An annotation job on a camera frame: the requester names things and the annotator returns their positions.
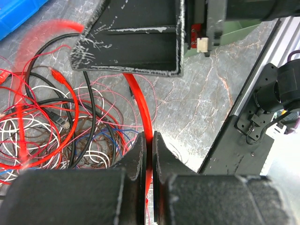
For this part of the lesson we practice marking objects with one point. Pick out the blue plastic bin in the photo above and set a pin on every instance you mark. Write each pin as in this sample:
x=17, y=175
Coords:
x=13, y=13

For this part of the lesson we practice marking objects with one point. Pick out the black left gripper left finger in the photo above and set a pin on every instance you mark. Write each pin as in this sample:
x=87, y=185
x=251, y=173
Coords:
x=112, y=196

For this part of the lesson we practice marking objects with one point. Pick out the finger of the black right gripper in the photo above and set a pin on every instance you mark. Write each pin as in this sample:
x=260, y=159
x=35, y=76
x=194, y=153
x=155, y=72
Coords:
x=143, y=37

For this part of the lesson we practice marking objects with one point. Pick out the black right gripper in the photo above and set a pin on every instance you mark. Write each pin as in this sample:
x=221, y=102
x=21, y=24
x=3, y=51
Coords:
x=206, y=18

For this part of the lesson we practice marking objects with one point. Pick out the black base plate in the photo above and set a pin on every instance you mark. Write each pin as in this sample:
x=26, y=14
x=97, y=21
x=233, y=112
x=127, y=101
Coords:
x=230, y=154

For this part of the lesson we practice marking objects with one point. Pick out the green plastic tray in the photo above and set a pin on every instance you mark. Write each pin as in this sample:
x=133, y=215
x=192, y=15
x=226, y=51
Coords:
x=233, y=31

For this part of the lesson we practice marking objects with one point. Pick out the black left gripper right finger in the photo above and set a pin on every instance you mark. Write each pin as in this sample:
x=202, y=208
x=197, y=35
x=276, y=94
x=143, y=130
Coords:
x=183, y=197

